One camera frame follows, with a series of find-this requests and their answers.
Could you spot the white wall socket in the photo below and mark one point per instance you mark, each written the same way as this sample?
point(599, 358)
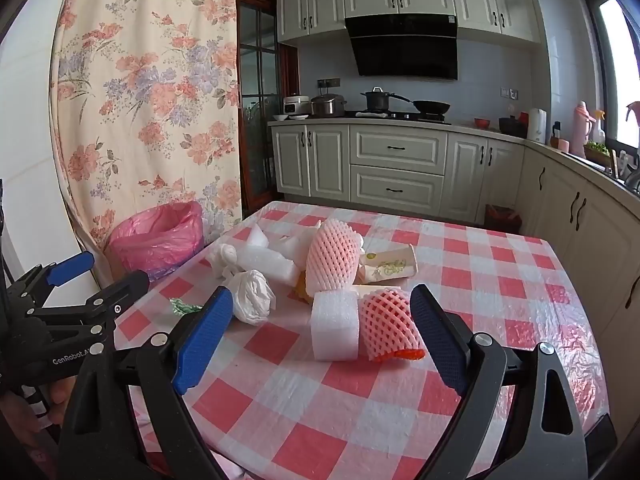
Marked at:
point(509, 93)

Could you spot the yellow spray bottle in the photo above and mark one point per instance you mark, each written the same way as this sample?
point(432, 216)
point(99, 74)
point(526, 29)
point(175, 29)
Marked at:
point(598, 130)

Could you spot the black wok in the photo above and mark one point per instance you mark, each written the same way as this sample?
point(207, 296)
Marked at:
point(432, 107)

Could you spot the pink cup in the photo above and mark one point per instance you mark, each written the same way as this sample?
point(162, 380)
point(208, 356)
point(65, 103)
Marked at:
point(564, 145)

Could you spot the black gas stove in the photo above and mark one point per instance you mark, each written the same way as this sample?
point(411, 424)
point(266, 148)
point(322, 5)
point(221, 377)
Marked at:
point(400, 116)

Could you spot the white lower kitchen cabinets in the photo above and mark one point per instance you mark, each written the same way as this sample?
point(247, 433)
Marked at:
point(395, 160)

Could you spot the white tissue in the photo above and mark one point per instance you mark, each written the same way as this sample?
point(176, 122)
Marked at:
point(225, 255)
point(252, 297)

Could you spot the white foam block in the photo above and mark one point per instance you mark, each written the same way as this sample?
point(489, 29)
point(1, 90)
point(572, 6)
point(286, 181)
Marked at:
point(335, 325)

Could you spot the basket of green plants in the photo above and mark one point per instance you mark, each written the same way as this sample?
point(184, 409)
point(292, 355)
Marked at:
point(597, 152)

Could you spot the brown glass door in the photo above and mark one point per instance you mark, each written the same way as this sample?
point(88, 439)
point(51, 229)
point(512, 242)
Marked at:
point(257, 110)

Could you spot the white electric kettle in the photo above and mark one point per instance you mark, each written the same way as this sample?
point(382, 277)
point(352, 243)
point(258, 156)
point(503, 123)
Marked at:
point(537, 126)

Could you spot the pink thermos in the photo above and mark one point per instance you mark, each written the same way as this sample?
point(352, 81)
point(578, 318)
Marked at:
point(580, 130)

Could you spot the kitchen faucet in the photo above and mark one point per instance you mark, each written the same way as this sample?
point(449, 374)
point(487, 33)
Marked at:
point(634, 110)

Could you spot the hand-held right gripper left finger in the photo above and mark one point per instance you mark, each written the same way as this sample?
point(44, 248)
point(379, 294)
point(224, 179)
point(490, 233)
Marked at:
point(205, 340)

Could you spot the small red floor bin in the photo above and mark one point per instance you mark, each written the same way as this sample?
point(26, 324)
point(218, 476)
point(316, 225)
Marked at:
point(502, 220)

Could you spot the beige paper packet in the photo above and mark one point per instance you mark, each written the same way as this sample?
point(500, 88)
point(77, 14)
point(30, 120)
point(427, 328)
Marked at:
point(390, 265)

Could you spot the kitchen window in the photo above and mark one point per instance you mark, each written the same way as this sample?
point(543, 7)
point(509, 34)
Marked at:
point(617, 60)

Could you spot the rolled white tissue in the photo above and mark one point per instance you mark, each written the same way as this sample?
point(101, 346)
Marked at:
point(225, 255)

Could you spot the large pink foam fruit net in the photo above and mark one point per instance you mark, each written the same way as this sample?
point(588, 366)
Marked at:
point(332, 255)

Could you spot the person's left hand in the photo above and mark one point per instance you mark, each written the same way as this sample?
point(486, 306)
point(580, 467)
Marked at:
point(62, 395)

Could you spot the green wrapper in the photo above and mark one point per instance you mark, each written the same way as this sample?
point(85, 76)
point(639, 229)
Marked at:
point(182, 306)

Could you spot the dark wall socket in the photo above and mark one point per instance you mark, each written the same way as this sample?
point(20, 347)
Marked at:
point(328, 83)

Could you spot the small pink foam fruit net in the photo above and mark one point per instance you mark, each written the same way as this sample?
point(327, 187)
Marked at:
point(387, 320)

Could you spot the red bowl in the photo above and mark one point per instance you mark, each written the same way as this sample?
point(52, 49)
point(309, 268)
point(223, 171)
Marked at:
point(482, 123)

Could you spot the black pot with lid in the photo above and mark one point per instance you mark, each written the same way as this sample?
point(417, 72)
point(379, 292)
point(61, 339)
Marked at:
point(376, 101)

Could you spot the floral curtain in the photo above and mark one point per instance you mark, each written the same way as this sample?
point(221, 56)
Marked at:
point(150, 85)

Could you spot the black clay pot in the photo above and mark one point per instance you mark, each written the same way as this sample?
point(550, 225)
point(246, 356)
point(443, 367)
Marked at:
point(512, 127)

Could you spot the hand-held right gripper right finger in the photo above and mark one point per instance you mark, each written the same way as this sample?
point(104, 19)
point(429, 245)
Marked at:
point(440, 340)

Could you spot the black range hood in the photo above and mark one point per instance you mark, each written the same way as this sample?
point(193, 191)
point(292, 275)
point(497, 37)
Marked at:
point(405, 50)

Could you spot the white rice cooker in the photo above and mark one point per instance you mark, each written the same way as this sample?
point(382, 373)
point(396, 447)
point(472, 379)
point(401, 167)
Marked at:
point(296, 105)

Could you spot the steel pressure cooker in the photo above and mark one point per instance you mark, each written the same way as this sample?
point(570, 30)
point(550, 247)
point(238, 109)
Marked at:
point(327, 106)

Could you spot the white paper bag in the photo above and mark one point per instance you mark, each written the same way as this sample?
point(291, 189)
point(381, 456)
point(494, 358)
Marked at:
point(287, 240)

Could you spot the bin with pink bag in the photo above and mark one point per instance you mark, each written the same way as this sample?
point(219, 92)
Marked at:
point(155, 240)

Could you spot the pink checked tablecloth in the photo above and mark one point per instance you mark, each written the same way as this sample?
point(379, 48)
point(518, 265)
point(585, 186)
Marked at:
point(310, 410)

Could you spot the folded white foam sheet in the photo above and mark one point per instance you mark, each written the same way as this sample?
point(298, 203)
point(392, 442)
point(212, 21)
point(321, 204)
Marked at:
point(265, 262)

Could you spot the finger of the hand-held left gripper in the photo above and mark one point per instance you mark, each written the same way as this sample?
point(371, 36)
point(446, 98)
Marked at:
point(70, 266)
point(125, 287)

